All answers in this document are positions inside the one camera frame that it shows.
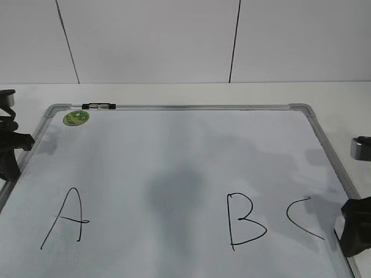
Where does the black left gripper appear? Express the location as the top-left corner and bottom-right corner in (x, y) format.
(1, 108), (35, 181)

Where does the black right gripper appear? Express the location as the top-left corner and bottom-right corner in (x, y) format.
(334, 197), (370, 258)

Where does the black silver marker clip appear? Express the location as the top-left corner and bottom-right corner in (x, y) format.
(81, 103), (117, 110)

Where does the white framed whiteboard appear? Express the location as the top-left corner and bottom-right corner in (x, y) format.
(1, 104), (361, 277)

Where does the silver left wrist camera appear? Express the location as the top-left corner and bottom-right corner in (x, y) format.
(0, 89), (16, 108)

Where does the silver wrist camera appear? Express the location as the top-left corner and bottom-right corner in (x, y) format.
(0, 89), (16, 108)
(350, 136), (371, 162)

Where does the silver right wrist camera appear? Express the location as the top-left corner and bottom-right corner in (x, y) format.
(350, 136), (371, 162)

